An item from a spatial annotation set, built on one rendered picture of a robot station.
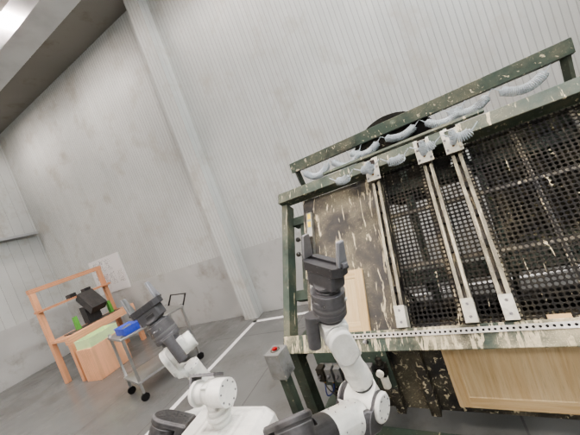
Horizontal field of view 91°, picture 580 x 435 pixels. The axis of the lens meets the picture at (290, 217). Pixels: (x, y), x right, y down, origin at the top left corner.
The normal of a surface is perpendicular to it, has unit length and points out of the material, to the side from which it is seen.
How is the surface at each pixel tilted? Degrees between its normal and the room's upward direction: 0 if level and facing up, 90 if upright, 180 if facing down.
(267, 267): 90
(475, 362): 90
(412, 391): 90
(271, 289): 90
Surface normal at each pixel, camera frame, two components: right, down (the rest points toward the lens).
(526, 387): -0.48, 0.22
